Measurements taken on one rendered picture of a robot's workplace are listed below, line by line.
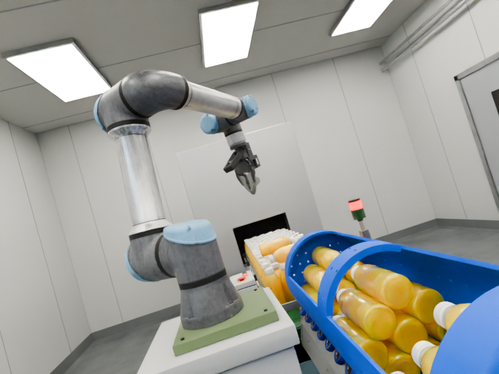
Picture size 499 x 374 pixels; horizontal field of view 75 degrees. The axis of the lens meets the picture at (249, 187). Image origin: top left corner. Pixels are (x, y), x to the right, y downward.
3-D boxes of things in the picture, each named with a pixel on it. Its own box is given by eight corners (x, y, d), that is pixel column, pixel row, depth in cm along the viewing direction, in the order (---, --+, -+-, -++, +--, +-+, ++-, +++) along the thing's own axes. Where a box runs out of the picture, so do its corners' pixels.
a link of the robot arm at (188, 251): (203, 280, 70) (186, 220, 70) (162, 287, 77) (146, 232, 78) (235, 263, 80) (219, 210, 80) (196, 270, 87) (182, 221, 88)
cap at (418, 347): (434, 375, 48) (426, 369, 50) (445, 352, 49) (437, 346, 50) (412, 363, 48) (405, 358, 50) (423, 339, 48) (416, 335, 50)
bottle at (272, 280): (277, 309, 148) (265, 269, 148) (291, 307, 144) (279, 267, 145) (271, 316, 142) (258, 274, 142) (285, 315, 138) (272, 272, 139)
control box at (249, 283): (237, 312, 128) (230, 286, 128) (235, 297, 148) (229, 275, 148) (262, 303, 129) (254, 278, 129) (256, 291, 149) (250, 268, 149)
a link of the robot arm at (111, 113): (163, 283, 76) (116, 68, 82) (125, 290, 84) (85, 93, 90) (199, 270, 86) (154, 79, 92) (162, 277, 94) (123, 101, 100)
